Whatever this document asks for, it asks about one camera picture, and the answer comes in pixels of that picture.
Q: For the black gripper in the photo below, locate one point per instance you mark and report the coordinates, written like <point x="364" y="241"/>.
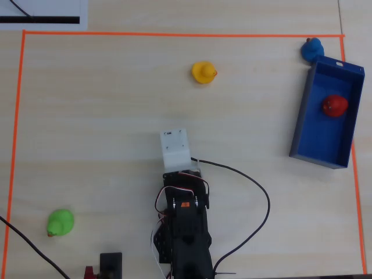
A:
<point x="182" y="175"/>

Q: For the red rubber duck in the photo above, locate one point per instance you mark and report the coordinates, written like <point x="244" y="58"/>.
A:
<point x="335" y="106"/>

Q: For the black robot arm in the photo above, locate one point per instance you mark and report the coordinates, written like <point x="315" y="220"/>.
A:
<point x="189" y="241"/>

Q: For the small black box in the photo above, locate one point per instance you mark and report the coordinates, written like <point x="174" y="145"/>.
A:
<point x="110" y="264"/>

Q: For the yellow rubber duck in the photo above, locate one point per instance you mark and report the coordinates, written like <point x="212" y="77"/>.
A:
<point x="203" y="72"/>

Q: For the green rubber duck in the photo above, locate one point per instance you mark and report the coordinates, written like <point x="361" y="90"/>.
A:
<point x="61" y="223"/>

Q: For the blue plastic box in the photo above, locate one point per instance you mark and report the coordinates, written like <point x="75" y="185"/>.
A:
<point x="328" y="136"/>

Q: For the blue rubber duck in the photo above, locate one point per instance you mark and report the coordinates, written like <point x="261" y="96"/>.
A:
<point x="312" y="50"/>

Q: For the red clamp knob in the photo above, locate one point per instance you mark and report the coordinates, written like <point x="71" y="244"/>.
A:
<point x="89" y="273"/>

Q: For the orange tape border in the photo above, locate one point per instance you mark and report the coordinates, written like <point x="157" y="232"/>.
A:
<point x="174" y="34"/>

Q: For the white paper black print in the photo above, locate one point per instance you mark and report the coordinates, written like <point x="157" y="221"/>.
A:
<point x="58" y="8"/>

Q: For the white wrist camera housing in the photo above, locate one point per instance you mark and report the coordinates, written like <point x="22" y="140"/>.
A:
<point x="175" y="148"/>

